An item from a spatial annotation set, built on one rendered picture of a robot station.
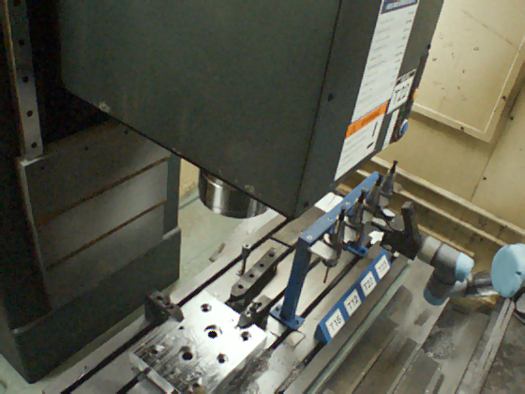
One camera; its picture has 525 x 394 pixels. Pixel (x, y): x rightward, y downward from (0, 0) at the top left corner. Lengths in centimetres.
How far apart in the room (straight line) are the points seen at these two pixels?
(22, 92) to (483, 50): 137
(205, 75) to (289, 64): 16
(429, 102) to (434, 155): 20
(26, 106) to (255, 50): 59
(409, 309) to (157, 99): 134
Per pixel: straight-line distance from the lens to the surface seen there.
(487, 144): 183
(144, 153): 142
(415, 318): 192
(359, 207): 136
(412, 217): 144
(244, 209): 94
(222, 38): 75
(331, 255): 128
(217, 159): 83
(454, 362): 194
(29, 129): 116
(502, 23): 172
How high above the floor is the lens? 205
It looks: 36 degrees down
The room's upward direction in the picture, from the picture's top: 10 degrees clockwise
